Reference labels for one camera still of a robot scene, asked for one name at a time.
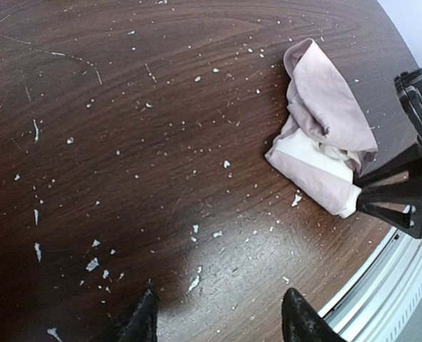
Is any pink white underwear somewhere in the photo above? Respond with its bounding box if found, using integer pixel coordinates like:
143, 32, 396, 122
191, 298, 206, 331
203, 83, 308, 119
265, 38, 378, 218

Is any aluminium front rail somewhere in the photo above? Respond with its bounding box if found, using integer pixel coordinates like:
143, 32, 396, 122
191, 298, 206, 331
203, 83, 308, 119
319, 227, 422, 341

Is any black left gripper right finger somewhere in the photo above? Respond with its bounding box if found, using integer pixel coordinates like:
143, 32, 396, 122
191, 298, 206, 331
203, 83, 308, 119
282, 288, 345, 342

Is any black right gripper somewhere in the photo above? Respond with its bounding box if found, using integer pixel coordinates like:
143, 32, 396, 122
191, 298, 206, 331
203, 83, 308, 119
356, 68, 422, 239

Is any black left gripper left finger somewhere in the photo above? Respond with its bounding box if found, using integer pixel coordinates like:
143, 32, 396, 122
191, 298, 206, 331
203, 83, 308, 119
100, 280, 158, 342

